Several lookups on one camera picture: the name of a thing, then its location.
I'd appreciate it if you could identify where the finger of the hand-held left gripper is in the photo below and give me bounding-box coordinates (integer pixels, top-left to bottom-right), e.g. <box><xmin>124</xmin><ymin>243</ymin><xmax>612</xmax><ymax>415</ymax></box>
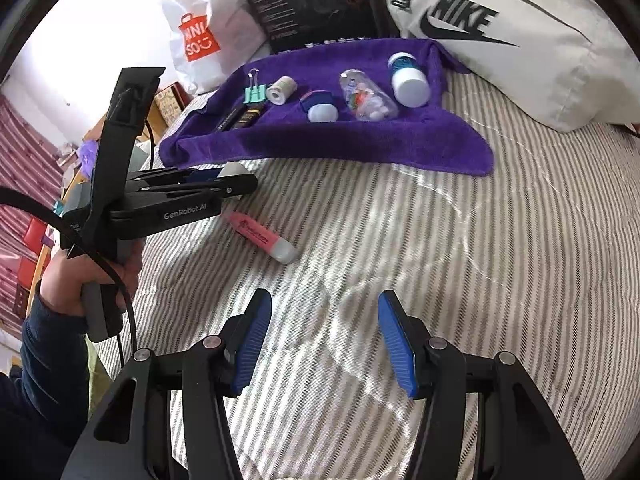
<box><xmin>127</xmin><ymin>166</ymin><xmax>224</xmax><ymax>184</ymax></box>
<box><xmin>122</xmin><ymin>174</ymin><xmax>258</xmax><ymax>202</ymax></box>

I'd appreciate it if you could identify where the brown patterned box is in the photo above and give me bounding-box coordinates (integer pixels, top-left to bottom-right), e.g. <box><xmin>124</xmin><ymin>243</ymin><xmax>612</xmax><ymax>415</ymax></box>
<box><xmin>154</xmin><ymin>82</ymin><xmax>193</xmax><ymax>126</ymax></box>

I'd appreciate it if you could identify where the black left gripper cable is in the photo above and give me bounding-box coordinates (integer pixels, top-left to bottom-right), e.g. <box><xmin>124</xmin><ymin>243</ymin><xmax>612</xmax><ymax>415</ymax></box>
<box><xmin>0</xmin><ymin>187</ymin><xmax>138</xmax><ymax>361</ymax></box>

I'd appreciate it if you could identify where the clear plastic bottle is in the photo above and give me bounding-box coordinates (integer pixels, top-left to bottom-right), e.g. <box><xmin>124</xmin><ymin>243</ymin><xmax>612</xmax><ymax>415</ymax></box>
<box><xmin>339</xmin><ymin>69</ymin><xmax>400</xmax><ymax>122</ymax></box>

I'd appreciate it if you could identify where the pink highlighter pen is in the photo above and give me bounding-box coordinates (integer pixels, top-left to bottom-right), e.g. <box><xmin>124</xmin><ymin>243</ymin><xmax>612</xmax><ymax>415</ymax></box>
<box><xmin>222</xmin><ymin>210</ymin><xmax>301</xmax><ymax>266</ymax></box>

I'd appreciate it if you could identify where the striped bed sheet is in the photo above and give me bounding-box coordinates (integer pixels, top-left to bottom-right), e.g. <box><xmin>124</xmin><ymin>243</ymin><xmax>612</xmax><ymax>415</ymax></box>
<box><xmin>90</xmin><ymin>67</ymin><xmax>640</xmax><ymax>480</ymax></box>

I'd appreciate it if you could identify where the person's left forearm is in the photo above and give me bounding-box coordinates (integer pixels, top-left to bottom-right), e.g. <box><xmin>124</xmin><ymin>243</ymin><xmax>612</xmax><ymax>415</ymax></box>
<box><xmin>0</xmin><ymin>305</ymin><xmax>101</xmax><ymax>480</ymax></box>

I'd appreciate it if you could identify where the white and blue bottle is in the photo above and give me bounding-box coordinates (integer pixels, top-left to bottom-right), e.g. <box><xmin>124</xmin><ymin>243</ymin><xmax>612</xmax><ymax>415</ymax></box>
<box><xmin>387</xmin><ymin>52</ymin><xmax>432</xmax><ymax>108</ymax></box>

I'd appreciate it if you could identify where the white shopping bag red logo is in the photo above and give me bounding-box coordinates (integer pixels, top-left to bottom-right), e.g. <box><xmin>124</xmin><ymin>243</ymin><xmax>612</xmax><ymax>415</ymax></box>
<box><xmin>154</xmin><ymin>0</ymin><xmax>271</xmax><ymax>97</ymax></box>

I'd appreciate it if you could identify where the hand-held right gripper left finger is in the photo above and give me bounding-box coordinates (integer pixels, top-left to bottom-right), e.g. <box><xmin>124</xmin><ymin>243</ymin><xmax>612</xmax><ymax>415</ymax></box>
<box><xmin>60</xmin><ymin>287</ymin><xmax>273</xmax><ymax>480</ymax></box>

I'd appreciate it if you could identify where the purple towel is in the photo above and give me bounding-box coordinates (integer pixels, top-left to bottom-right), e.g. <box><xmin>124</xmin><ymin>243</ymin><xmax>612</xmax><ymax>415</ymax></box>
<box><xmin>159</xmin><ymin>37</ymin><xmax>496</xmax><ymax>177</ymax></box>

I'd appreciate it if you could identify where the grey sling bag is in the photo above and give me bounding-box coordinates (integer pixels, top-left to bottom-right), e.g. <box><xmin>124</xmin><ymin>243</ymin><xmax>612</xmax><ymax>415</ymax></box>
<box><xmin>375</xmin><ymin>0</ymin><xmax>640</xmax><ymax>133</ymax></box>

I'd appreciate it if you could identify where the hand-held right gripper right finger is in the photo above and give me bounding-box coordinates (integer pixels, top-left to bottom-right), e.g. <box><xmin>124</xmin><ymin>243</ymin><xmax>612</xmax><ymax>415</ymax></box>
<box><xmin>377</xmin><ymin>290</ymin><xmax>586</xmax><ymax>480</ymax></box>

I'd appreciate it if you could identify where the teal binder clip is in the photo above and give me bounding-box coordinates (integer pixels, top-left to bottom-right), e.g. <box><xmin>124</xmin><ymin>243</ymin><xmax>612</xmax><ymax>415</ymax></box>
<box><xmin>243</xmin><ymin>67</ymin><xmax>269</xmax><ymax>106</ymax></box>

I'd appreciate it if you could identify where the black slim box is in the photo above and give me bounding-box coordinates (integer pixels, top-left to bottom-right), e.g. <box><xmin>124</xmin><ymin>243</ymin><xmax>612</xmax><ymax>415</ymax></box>
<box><xmin>212</xmin><ymin>105</ymin><xmax>246</xmax><ymax>135</ymax></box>

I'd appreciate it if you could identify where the black and gold tube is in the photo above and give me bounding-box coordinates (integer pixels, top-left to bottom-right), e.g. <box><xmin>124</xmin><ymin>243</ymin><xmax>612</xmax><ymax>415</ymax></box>
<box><xmin>231</xmin><ymin>106</ymin><xmax>265</xmax><ymax>131</ymax></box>

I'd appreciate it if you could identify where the black headset box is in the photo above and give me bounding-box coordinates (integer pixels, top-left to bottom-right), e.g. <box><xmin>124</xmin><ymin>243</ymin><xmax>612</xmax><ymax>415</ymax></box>
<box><xmin>231</xmin><ymin>0</ymin><xmax>396</xmax><ymax>55</ymax></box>

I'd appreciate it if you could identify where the person's left hand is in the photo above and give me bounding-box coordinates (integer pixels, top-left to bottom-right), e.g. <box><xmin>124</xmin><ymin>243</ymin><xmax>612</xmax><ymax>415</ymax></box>
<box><xmin>39</xmin><ymin>241</ymin><xmax>146</xmax><ymax>318</ymax></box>

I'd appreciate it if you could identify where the white cylindrical roll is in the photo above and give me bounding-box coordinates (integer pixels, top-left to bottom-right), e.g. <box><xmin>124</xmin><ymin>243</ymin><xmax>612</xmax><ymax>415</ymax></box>
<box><xmin>265</xmin><ymin>76</ymin><xmax>297</xmax><ymax>107</ymax></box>

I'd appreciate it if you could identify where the small blue-lidded jar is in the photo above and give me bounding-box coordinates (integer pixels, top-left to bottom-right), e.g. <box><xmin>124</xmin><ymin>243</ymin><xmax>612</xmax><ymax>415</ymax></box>
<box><xmin>299</xmin><ymin>90</ymin><xmax>340</xmax><ymax>124</ymax></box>

